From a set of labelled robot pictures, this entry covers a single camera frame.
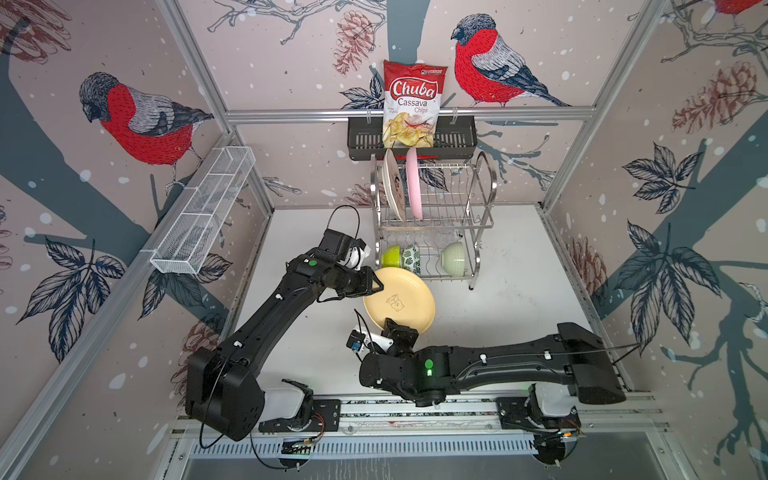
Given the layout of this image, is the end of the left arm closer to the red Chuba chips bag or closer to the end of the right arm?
the end of the right arm

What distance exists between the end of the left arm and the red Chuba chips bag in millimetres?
419

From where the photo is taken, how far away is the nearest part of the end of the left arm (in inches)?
26.4

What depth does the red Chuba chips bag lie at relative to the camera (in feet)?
2.73
